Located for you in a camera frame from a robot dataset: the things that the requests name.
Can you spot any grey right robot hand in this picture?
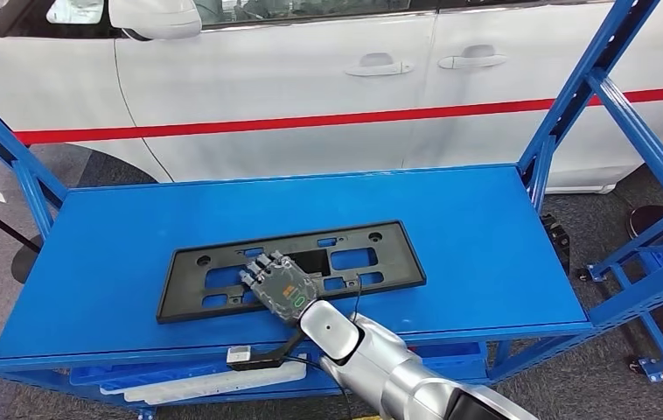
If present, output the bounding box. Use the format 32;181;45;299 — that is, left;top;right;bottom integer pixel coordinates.
238;249;320;325

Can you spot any black plastic plate frame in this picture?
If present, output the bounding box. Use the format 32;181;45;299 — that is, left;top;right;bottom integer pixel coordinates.
156;220;427;325

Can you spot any white plastic crate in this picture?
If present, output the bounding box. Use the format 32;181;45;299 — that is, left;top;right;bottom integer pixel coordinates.
99;360;308;406

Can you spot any red barrier belt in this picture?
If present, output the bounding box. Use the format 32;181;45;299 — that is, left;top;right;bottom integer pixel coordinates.
12;85;663;146

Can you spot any large blue metal rack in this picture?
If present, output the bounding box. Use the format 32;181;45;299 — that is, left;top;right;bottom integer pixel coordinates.
0;0;663;420

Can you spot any white car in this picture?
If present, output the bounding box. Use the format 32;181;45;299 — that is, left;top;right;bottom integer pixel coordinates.
0;0;663;195

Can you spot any black round stanchion base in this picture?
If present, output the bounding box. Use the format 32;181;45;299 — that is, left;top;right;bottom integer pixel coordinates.
626;206;663;240

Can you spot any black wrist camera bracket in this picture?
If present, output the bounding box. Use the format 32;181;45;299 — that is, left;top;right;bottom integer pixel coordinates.
229;330;306;372

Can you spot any thin black wire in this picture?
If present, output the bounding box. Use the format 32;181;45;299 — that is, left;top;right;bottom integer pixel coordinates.
350;274;364;325

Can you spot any black camera cable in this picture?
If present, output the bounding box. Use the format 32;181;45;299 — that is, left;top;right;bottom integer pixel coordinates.
282;354;351;420

